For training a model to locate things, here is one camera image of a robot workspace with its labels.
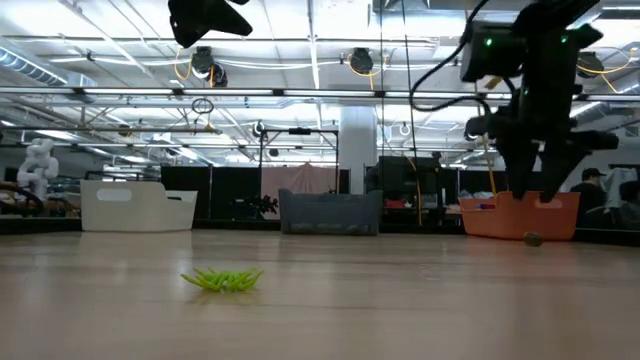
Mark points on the small dark translucent skull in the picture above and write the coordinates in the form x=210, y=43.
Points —
x=533, y=239

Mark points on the neon green plastic spider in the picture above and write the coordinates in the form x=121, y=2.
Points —
x=222, y=280

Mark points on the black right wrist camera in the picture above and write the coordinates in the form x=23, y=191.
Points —
x=492, y=52

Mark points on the dark leafy plant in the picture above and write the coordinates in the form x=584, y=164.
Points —
x=262, y=204

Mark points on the dark grey translucent bin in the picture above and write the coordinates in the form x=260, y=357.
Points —
x=330, y=215

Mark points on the grey plastic cover sheet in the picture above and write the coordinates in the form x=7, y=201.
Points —
x=620, y=180

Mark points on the pink curtain backdrop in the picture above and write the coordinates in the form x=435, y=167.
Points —
x=300, y=180

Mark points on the black tripod stand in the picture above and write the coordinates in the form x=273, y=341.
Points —
x=300, y=130

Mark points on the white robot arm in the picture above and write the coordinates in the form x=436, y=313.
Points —
x=37, y=167

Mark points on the black overhead camera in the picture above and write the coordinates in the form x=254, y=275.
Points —
x=202, y=60
x=361, y=60
x=592, y=65

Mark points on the orange plastic bin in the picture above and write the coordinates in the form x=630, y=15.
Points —
x=500, y=222

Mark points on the person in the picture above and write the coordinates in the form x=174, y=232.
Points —
x=590, y=197

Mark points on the white plastic bin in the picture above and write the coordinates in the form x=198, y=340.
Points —
x=130, y=215

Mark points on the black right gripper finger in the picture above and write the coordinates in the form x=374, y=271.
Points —
x=520, y=165
x=557, y=167

